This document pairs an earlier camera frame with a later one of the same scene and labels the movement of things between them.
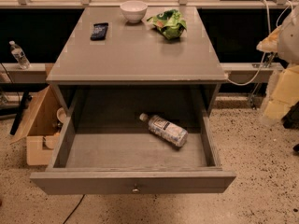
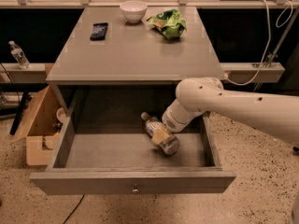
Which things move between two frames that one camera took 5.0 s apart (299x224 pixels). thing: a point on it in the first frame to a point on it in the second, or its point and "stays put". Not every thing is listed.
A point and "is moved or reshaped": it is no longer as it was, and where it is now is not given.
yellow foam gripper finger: (270, 43) to (175, 119)
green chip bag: (170, 23) stays put
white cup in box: (61, 114) stays put
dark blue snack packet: (99, 31) stays put
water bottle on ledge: (20, 55) stays put
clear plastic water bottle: (169, 132) is moved or reshaped
